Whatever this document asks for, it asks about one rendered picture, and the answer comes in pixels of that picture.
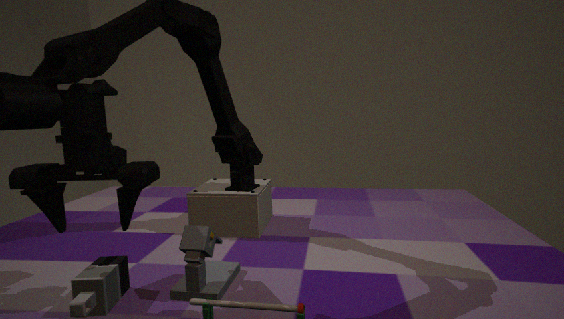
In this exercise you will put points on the grey pin with red cap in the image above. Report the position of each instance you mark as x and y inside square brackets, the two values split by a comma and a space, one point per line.
[249, 305]

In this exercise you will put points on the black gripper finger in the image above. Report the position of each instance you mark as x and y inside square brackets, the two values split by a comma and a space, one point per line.
[51, 202]
[127, 198]

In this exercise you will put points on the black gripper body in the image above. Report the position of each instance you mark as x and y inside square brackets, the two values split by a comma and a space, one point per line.
[87, 150]

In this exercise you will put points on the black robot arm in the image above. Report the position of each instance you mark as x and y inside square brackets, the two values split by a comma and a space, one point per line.
[34, 102]

